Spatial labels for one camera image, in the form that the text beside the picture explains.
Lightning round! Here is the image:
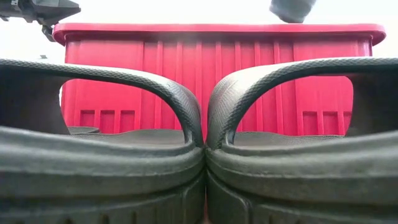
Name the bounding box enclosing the red plastic bin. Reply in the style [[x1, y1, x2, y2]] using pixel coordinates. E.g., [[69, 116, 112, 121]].
[[52, 22, 387, 139]]

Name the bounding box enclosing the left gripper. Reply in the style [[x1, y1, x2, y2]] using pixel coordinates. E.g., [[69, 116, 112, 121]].
[[0, 0, 81, 26]]

